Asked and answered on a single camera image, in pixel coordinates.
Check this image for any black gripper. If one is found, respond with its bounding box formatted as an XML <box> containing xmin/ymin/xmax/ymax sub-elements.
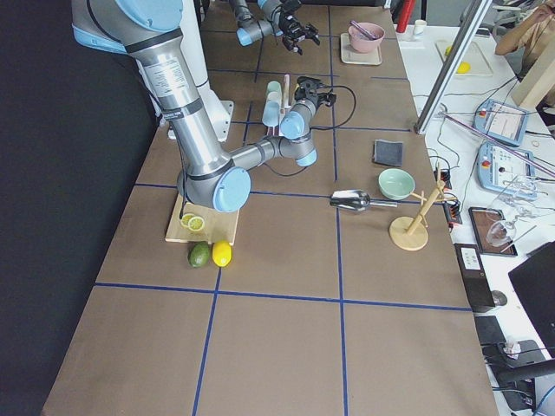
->
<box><xmin>294</xmin><ymin>75</ymin><xmax>336</xmax><ymax>114</ymax></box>
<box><xmin>278</xmin><ymin>8</ymin><xmax>320</xmax><ymax>55</ymax></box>

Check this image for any mint green cup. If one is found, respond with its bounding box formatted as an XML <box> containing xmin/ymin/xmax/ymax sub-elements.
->
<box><xmin>266</xmin><ymin>81</ymin><xmax>282</xmax><ymax>102</ymax></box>

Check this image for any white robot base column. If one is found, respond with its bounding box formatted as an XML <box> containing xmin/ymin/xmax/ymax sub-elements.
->
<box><xmin>180</xmin><ymin>0</ymin><xmax>234</xmax><ymax>143</ymax></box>

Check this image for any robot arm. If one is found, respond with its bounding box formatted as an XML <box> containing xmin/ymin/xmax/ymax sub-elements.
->
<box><xmin>229</xmin><ymin>0</ymin><xmax>320</xmax><ymax>55</ymax></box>
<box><xmin>71</xmin><ymin>0</ymin><xmax>336</xmax><ymax>212</ymax></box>

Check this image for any small paper cup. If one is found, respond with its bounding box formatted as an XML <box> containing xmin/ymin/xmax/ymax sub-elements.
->
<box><xmin>413</xmin><ymin>19</ymin><xmax>427</xmax><ymax>37</ymax></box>

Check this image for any beige plastic tray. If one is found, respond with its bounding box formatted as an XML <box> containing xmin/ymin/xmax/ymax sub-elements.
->
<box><xmin>340</xmin><ymin>33</ymin><xmax>382</xmax><ymax>66</ymax></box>

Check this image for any pink bowl with ice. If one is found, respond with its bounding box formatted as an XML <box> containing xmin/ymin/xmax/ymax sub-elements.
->
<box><xmin>348</xmin><ymin>22</ymin><xmax>385</xmax><ymax>53</ymax></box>

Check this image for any grey cloth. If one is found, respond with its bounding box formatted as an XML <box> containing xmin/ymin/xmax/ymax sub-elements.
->
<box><xmin>373</xmin><ymin>139</ymin><xmax>403</xmax><ymax>167</ymax></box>

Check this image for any red bottle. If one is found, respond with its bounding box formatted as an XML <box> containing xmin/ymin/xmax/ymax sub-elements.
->
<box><xmin>395</xmin><ymin>0</ymin><xmax>416</xmax><ymax>34</ymax></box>

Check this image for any steel scoop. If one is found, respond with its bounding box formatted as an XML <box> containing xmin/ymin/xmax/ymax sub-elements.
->
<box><xmin>330</xmin><ymin>189</ymin><xmax>398</xmax><ymax>212</ymax></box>

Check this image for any green bowl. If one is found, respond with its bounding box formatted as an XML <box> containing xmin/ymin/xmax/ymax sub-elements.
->
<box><xmin>378</xmin><ymin>168</ymin><xmax>415</xmax><ymax>201</ymax></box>

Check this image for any lemon on side tray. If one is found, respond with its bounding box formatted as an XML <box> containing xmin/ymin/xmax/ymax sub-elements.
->
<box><xmin>456</xmin><ymin>62</ymin><xmax>471</xmax><ymax>75</ymax></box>

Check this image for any wooden cutting board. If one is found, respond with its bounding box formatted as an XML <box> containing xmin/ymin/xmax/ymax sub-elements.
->
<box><xmin>165</xmin><ymin>194</ymin><xmax>239</xmax><ymax>245</ymax></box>

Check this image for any white side tray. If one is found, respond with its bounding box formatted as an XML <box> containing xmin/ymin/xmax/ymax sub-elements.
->
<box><xmin>434</xmin><ymin>39</ymin><xmax>493</xmax><ymax>76</ymax></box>

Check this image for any lemon slice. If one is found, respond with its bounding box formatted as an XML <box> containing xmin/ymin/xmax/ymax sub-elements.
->
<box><xmin>180</xmin><ymin>212</ymin><xmax>195</xmax><ymax>229</ymax></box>
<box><xmin>188</xmin><ymin>216</ymin><xmax>206</xmax><ymax>232</ymax></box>

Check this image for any wooden mug tree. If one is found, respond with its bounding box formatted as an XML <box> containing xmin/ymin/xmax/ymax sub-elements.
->
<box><xmin>388</xmin><ymin>162</ymin><xmax>453</xmax><ymax>251</ymax></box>

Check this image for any teach pendant upper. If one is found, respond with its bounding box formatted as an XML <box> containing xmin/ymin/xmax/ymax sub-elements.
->
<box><xmin>473</xmin><ymin>99</ymin><xmax>531</xmax><ymax>147</ymax></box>

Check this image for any teach pendant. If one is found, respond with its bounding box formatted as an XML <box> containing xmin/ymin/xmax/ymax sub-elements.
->
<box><xmin>473</xmin><ymin>99</ymin><xmax>531</xmax><ymax>147</ymax></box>
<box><xmin>477</xmin><ymin>142</ymin><xmax>535</xmax><ymax>191</ymax></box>

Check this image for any avocado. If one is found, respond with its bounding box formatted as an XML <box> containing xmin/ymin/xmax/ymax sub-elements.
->
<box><xmin>187</xmin><ymin>242</ymin><xmax>211</xmax><ymax>268</ymax></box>

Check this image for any teach pendant lower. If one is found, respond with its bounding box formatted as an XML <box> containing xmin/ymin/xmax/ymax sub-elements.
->
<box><xmin>477</xmin><ymin>142</ymin><xmax>535</xmax><ymax>191</ymax></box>

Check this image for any wine glass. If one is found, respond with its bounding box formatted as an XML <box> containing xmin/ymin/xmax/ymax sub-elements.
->
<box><xmin>486</xmin><ymin>175</ymin><xmax>540</xmax><ymax>247</ymax></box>

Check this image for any white wire cup rack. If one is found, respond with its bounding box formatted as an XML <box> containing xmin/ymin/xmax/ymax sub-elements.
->
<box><xmin>266</xmin><ymin>92</ymin><xmax>305</xmax><ymax>141</ymax></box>

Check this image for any aluminium frame post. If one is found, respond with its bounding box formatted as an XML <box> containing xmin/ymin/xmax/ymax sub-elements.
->
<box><xmin>415</xmin><ymin>0</ymin><xmax>493</xmax><ymax>135</ymax></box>

